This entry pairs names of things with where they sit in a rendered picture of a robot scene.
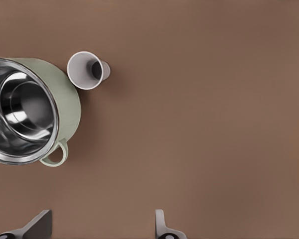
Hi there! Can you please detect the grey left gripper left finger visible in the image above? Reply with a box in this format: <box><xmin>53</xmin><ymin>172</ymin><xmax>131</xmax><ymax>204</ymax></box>
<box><xmin>0</xmin><ymin>209</ymin><xmax>53</xmax><ymax>239</ymax></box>

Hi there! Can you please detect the white plastic cup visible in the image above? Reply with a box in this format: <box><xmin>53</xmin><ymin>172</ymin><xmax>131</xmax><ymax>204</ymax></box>
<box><xmin>66</xmin><ymin>51</ymin><xmax>111</xmax><ymax>91</ymax></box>

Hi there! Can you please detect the green steel-lined pot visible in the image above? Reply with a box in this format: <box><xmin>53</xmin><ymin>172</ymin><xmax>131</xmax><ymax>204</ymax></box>
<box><xmin>0</xmin><ymin>57</ymin><xmax>81</xmax><ymax>168</ymax></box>

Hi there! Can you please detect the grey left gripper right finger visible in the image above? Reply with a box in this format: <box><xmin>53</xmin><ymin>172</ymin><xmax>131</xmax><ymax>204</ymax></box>
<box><xmin>154</xmin><ymin>209</ymin><xmax>187</xmax><ymax>239</ymax></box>

